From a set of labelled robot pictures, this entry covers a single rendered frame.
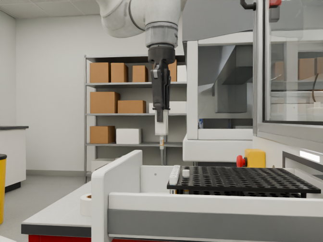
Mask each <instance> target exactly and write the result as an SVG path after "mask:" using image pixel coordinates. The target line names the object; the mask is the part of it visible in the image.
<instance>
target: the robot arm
mask: <svg viewBox="0 0 323 242"><path fill-rule="evenodd" d="M96 2H97V3H98V4H99V7H100V15H101V23H102V27H103V29H104V31H105V32H106V33H107V34H108V35H110V36H112V37H116V38H127V37H132V36H136V35H139V34H142V33H144V32H146V42H145V45H146V47H147V48H149V49H148V62H149V63H151V64H154V69H153V70H150V73H151V80H152V97H153V107H154V108H152V110H155V135H168V110H170V109H171V108H169V107H170V84H171V76H170V70H169V68H168V65H169V64H172V63H174V62H175V48H176V47H177V46H178V22H179V18H180V12H181V0H96Z"/></svg>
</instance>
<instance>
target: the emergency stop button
mask: <svg viewBox="0 0 323 242"><path fill-rule="evenodd" d="M236 165H237V167H243V166H244V165H245V159H244V158H242V156H241V155H238V156H237V158H236Z"/></svg>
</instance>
